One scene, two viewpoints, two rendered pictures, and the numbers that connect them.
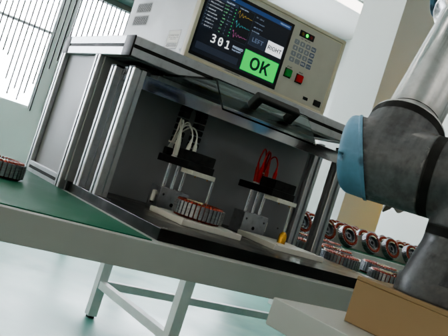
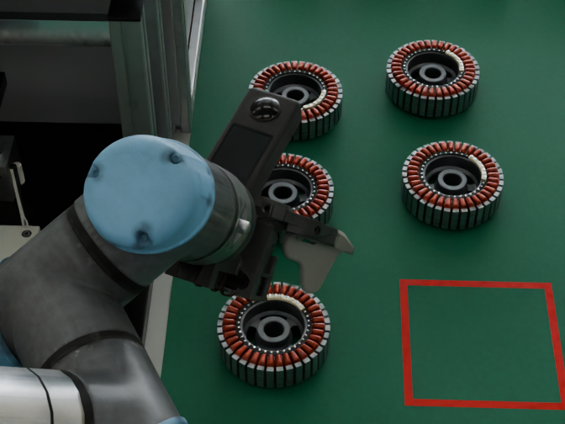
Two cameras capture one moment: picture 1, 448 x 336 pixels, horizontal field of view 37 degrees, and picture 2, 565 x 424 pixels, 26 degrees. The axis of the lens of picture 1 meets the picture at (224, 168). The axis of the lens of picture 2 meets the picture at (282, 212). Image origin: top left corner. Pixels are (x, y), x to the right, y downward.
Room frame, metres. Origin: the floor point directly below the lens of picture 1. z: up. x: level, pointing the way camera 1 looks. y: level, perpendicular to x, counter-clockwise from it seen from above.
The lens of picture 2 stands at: (1.11, -0.92, 1.74)
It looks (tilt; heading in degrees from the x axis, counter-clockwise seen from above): 47 degrees down; 35
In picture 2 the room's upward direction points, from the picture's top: straight up
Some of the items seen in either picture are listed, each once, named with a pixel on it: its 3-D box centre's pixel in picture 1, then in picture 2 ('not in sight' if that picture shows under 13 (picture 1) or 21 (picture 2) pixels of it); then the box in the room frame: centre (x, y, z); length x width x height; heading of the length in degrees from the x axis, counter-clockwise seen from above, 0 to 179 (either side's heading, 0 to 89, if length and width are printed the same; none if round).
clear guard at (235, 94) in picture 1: (232, 107); not in sight; (1.46, 0.02, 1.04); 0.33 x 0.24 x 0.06; 33
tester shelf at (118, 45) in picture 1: (210, 91); not in sight; (1.79, 0.10, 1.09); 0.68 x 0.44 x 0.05; 123
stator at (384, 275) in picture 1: (388, 279); (273, 333); (1.72, -0.48, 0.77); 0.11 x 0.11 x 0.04
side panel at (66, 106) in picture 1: (65, 117); not in sight; (1.68, 0.41, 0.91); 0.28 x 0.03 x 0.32; 33
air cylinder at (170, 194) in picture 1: (167, 199); not in sight; (1.58, 0.10, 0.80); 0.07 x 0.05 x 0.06; 123
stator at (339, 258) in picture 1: (339, 260); (282, 197); (1.88, -0.38, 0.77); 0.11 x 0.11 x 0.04
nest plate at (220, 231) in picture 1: (195, 222); not in sight; (1.46, 0.02, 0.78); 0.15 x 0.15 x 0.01; 33
